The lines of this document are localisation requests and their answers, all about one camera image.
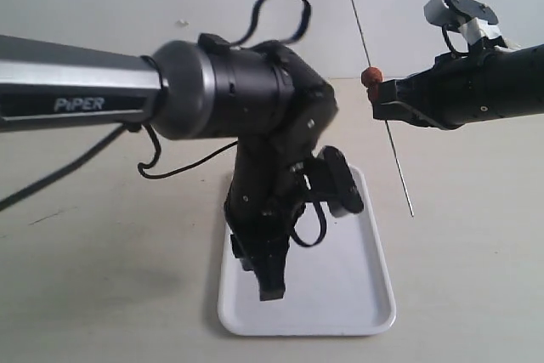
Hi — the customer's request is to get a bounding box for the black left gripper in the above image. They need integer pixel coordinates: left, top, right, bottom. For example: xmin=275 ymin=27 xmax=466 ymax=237
xmin=224 ymin=135 xmax=315 ymax=302

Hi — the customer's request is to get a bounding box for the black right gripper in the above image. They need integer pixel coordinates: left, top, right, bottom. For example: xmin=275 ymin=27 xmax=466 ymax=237
xmin=371 ymin=51 xmax=506 ymax=129

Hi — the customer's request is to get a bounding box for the dark red round object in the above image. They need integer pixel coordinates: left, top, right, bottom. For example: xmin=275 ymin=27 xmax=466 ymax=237
xmin=360 ymin=66 xmax=383 ymax=88
xmin=367 ymin=84 xmax=379 ymax=103

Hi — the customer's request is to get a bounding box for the thin metal skewer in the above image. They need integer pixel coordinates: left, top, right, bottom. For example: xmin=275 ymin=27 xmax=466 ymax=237
xmin=347 ymin=0 xmax=416 ymax=218

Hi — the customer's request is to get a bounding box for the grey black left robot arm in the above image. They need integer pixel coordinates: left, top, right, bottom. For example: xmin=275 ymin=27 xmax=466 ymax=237
xmin=1 ymin=35 xmax=337 ymax=301

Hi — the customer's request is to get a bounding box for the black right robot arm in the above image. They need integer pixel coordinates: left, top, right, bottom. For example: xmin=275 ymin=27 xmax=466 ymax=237
xmin=369 ymin=45 xmax=543 ymax=130

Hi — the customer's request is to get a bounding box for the white rectangular plastic tray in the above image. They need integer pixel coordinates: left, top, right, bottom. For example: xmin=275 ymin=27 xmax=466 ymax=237
xmin=217 ymin=167 xmax=396 ymax=337

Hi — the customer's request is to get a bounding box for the black right camera cable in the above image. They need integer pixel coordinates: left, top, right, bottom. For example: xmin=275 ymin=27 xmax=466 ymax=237
xmin=440 ymin=25 xmax=471 ymax=58

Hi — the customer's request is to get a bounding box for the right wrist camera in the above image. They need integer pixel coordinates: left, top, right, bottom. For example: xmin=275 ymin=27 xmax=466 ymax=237
xmin=423 ymin=0 xmax=509 ymax=48

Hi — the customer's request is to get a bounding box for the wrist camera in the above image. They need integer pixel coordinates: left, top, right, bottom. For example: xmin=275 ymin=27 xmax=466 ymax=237
xmin=423 ymin=0 xmax=509 ymax=48
xmin=309 ymin=145 xmax=365 ymax=218

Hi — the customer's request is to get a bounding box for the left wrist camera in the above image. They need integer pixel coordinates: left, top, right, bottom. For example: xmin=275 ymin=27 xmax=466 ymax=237
xmin=309 ymin=145 xmax=365 ymax=218

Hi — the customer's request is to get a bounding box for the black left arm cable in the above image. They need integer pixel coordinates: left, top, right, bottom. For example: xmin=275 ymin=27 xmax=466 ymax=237
xmin=0 ymin=0 xmax=328 ymax=249

